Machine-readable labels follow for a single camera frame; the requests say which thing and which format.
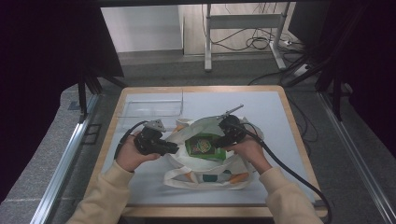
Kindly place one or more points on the aluminium rail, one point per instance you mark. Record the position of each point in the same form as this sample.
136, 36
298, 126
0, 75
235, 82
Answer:
67, 158
358, 155

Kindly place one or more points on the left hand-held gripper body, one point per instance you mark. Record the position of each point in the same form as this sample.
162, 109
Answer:
149, 141

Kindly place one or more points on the person's left hand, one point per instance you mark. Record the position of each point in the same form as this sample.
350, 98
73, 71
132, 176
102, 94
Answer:
130, 158

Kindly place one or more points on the black metal stand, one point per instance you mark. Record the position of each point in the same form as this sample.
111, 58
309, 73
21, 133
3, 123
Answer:
336, 93
84, 93

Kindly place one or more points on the white patterned tote bag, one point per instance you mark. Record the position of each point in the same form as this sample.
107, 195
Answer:
202, 168

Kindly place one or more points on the white power strip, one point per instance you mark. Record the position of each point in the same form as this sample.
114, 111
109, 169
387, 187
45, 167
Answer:
301, 70

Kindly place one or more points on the clear plastic box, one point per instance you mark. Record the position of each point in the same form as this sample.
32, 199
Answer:
149, 107

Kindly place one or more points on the white metal desk frame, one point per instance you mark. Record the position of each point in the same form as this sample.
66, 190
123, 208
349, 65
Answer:
243, 21

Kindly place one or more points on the person's right hand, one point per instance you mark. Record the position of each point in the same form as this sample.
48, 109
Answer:
252, 152

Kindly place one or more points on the green snack packet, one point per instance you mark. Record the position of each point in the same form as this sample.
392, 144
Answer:
202, 147

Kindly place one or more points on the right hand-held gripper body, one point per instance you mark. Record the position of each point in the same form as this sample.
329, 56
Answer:
232, 129

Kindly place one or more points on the black curtain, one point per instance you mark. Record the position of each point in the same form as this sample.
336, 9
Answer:
40, 62
370, 62

